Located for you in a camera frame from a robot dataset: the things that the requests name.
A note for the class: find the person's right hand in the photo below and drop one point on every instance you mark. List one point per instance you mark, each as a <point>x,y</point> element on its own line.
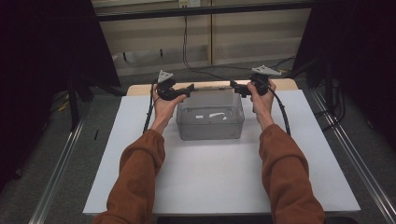
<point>263,102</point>

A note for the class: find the beige wooden shelf unit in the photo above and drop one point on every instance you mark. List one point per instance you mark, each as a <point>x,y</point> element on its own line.
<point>255,40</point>

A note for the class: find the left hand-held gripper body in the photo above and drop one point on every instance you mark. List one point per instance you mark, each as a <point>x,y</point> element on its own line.
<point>166,90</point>

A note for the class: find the black metal stand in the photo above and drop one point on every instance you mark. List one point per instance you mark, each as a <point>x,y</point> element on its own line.
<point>74,105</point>

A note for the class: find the white table mat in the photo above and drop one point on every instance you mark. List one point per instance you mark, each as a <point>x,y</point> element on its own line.
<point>211,174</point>

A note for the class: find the small black floor piece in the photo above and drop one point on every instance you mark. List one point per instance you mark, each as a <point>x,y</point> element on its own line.
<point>96,135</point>

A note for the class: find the black curtain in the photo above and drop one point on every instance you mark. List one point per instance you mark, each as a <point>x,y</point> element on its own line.
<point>46,62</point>
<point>364,56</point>

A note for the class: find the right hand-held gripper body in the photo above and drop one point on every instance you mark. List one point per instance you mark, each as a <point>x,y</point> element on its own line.
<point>260,82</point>

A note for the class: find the light wooden table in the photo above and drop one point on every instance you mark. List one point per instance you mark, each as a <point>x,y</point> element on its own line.
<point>140,89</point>

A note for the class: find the aluminium floor rail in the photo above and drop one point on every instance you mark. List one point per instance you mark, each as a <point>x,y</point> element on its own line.
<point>358,161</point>
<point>59,174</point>

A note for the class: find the clear plastic storage box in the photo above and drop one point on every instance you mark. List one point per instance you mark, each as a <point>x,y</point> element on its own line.
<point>210,127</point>

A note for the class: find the person's left hand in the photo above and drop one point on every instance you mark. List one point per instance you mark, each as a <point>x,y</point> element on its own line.
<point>165,109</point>

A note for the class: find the white wall socket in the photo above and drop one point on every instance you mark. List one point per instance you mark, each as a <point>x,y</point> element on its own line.
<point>190,3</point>

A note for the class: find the clear plastic box lid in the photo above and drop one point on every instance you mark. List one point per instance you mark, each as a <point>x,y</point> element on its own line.
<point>214,88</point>

